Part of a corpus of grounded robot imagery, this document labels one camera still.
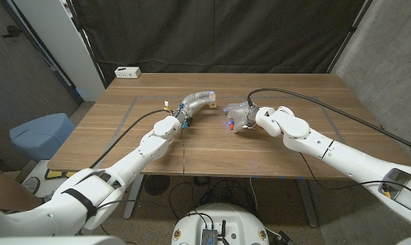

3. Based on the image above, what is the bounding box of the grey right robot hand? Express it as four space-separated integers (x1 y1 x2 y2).
223 101 259 134

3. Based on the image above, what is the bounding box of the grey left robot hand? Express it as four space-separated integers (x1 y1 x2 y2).
174 90 217 124

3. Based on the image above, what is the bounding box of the wooden table panel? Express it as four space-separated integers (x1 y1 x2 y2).
103 96 344 161

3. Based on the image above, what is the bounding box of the white power strip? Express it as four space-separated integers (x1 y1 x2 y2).
114 66 142 80

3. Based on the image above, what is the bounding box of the black backdrop cloth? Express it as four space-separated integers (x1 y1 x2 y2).
71 0 375 86

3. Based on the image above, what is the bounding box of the white robot torso base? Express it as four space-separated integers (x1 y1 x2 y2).
171 203 270 245

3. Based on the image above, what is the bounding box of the white table leg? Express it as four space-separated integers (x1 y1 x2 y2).
295 178 319 228
123 174 145 221

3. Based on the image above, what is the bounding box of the black backdrop stand pole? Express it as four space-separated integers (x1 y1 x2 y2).
326 0 375 74
65 0 108 89

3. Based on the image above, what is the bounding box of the grey electronics module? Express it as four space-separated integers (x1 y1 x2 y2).
201 228 219 245

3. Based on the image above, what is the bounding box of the yellow black hazard strip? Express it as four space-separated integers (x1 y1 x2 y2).
44 169 84 181

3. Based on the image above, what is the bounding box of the blue padded bin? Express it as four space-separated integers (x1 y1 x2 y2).
9 112 76 163

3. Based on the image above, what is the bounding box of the white sneaker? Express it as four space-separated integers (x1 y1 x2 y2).
21 176 42 195

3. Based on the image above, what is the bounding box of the person's bare leg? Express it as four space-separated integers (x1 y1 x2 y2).
0 154 46 214

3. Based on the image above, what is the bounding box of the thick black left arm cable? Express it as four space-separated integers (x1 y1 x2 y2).
88 108 175 170

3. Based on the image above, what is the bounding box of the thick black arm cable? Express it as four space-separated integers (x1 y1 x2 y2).
88 108 175 170
246 88 411 154

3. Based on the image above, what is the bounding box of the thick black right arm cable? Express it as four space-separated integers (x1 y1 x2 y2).
246 88 411 154

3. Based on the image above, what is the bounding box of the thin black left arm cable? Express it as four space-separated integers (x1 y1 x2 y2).
180 127 186 191

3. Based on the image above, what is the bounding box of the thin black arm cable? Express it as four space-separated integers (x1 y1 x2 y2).
299 152 411 203
180 127 186 191

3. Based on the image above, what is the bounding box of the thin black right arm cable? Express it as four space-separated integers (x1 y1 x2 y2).
299 152 411 203

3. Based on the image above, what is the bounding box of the black door handle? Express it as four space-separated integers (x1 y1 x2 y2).
1 24 22 38

